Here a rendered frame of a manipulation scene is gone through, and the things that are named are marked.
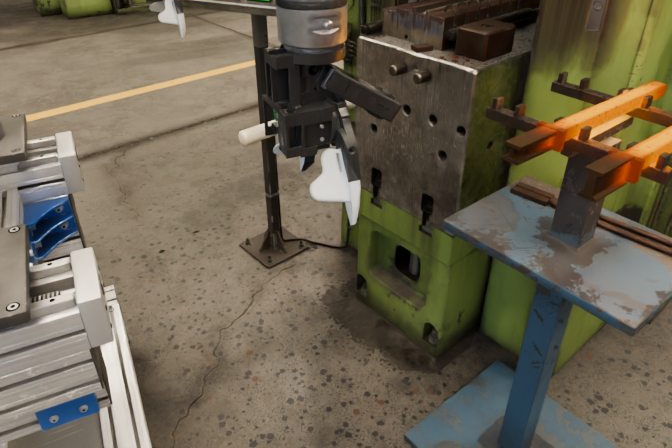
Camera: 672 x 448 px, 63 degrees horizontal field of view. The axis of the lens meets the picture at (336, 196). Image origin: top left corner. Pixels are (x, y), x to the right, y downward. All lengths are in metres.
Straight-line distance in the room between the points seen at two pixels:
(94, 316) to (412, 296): 1.09
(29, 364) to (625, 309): 0.92
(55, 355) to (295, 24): 0.60
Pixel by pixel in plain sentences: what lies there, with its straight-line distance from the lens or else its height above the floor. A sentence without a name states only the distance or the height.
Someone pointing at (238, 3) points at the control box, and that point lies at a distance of 1.65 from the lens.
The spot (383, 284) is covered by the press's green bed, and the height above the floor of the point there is 0.15.
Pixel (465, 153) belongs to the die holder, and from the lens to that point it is 1.34.
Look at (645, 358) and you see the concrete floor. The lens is 2.00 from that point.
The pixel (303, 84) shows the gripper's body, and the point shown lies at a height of 1.09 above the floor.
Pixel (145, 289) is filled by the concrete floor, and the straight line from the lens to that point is 2.10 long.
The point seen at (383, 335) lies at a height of 0.00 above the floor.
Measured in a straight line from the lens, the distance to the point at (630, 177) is 0.87.
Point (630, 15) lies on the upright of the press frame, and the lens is 1.32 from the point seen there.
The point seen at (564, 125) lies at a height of 0.95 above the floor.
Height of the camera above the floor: 1.31
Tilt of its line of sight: 31 degrees down
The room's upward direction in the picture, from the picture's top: straight up
